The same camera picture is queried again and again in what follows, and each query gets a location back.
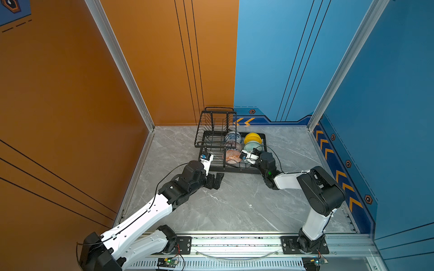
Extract light green bowl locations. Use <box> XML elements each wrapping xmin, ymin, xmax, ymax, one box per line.
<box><xmin>243</xmin><ymin>141</ymin><xmax>263</xmax><ymax>152</ymax></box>

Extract orange patterned bowl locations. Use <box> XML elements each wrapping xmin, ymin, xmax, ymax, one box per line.
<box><xmin>225</xmin><ymin>149</ymin><xmax>242</xmax><ymax>164</ymax></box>

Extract yellow bowl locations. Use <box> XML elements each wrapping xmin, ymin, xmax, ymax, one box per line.
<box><xmin>244</xmin><ymin>133</ymin><xmax>262</xmax><ymax>145</ymax></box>

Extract blue white floral bowl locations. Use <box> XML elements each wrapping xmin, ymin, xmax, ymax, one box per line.
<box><xmin>224</xmin><ymin>131</ymin><xmax>243</xmax><ymax>143</ymax></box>

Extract pink striped bowl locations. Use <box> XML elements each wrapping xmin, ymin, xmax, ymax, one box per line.
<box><xmin>224</xmin><ymin>141</ymin><xmax>243</xmax><ymax>152</ymax></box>

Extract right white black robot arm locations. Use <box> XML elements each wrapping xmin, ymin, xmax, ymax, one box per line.
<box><xmin>252</xmin><ymin>150</ymin><xmax>346</xmax><ymax>254</ymax></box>

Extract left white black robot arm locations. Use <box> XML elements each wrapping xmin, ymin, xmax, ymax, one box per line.
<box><xmin>76</xmin><ymin>160</ymin><xmax>224</xmax><ymax>271</ymax></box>

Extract left green circuit board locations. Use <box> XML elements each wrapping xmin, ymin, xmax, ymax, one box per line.
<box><xmin>157</xmin><ymin>258</ymin><xmax>180</xmax><ymax>271</ymax></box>

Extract green circuit board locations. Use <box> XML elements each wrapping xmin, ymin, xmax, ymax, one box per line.
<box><xmin>302</xmin><ymin>257</ymin><xmax>329</xmax><ymax>271</ymax></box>
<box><xmin>157</xmin><ymin>258</ymin><xmax>180</xmax><ymax>271</ymax></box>

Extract right green circuit board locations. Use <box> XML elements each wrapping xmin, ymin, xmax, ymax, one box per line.
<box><xmin>302</xmin><ymin>257</ymin><xmax>329</xmax><ymax>271</ymax></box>

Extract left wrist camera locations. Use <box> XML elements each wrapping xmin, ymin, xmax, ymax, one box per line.
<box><xmin>200</xmin><ymin>151</ymin><xmax>214</xmax><ymax>176</ymax></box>

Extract black wire dish rack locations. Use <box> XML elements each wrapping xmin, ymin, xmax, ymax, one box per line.
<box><xmin>194</xmin><ymin>107</ymin><xmax>260</xmax><ymax>175</ymax></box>

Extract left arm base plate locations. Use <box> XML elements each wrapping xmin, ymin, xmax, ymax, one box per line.
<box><xmin>154</xmin><ymin>236</ymin><xmax>192</xmax><ymax>256</ymax></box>

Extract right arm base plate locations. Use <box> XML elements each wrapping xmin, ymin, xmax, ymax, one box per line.
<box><xmin>280</xmin><ymin>235</ymin><xmax>330</xmax><ymax>255</ymax></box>

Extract aluminium front rail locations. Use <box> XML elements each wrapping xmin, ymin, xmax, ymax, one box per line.
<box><xmin>125</xmin><ymin>233</ymin><xmax>387</xmax><ymax>271</ymax></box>

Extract right aluminium corner post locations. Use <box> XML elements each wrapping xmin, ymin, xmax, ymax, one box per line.
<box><xmin>307</xmin><ymin>0</ymin><xmax>389</xmax><ymax>132</ymax></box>

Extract aluminium corner post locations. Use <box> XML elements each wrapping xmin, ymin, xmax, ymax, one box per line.
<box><xmin>307</xmin><ymin>0</ymin><xmax>389</xmax><ymax>132</ymax></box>
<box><xmin>85</xmin><ymin>0</ymin><xmax>155</xmax><ymax>132</ymax></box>

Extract left aluminium corner post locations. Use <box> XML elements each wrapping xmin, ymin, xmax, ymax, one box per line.
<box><xmin>85</xmin><ymin>0</ymin><xmax>155</xmax><ymax>132</ymax></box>

